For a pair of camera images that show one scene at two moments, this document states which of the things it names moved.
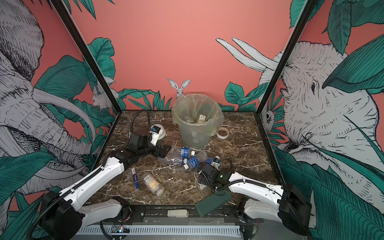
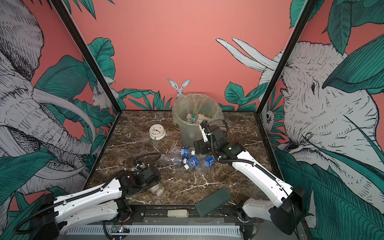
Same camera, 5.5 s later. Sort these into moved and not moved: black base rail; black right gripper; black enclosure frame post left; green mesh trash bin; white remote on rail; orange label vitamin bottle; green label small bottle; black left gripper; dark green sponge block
Moved: black right gripper; green label small bottle; black left gripper
Not moved: dark green sponge block; white remote on rail; black base rail; orange label vitamin bottle; black enclosure frame post left; green mesh trash bin
